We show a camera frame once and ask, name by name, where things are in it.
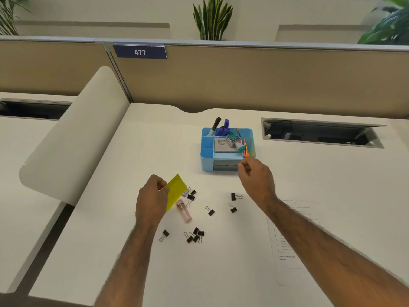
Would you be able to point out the person's right forearm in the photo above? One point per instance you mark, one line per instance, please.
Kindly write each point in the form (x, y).
(332, 258)

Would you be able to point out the person's right thumb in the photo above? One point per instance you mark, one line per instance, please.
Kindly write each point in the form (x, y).
(244, 169)

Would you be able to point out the yellow sticky note pad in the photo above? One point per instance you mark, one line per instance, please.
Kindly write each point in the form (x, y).
(175, 190)

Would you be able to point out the thin leaf plant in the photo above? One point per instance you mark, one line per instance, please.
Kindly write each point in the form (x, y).
(8, 15)

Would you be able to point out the person's left forearm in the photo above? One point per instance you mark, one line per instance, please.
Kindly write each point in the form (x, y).
(131, 265)

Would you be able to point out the blue pens bundle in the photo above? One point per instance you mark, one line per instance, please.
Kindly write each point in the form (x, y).
(224, 127)

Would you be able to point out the green white correction tape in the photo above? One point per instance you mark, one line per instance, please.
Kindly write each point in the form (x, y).
(233, 139)

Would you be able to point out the printed paper sheet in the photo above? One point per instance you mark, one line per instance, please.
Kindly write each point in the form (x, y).
(292, 249)

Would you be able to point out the orange sticky flags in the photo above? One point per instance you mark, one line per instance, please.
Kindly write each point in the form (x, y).
(245, 149)

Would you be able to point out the teal glue stick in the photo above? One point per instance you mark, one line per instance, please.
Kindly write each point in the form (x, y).
(240, 148)

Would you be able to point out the person's left hand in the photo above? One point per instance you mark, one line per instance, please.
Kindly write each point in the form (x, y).
(148, 203)

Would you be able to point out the scattered black binder clips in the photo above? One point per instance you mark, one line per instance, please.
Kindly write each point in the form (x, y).
(196, 235)

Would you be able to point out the pink staple box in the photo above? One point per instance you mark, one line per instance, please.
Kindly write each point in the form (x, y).
(184, 211)

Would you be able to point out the blue number sign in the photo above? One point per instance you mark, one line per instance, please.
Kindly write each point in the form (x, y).
(140, 52)

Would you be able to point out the person's right hand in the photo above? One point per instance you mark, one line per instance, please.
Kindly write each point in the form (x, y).
(258, 180)

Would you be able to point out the black marker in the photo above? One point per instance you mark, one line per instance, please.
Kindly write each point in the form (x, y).
(214, 125)

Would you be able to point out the snake plant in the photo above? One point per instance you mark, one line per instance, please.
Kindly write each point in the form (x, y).
(212, 19)

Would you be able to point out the blue desk organizer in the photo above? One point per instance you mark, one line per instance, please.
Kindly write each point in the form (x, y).
(207, 159)

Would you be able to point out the person's left fingers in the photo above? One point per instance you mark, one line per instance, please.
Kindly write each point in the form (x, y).
(159, 182)

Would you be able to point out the beige partition panel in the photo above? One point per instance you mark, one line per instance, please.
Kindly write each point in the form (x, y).
(271, 79)
(48, 65)

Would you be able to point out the curved white side divider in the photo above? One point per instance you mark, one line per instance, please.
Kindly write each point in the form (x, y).
(80, 134)

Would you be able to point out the broad leaf green plant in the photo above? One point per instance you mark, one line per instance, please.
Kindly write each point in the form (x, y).
(389, 25)

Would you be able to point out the grey sticky note pad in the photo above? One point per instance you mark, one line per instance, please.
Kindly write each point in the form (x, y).
(222, 145)

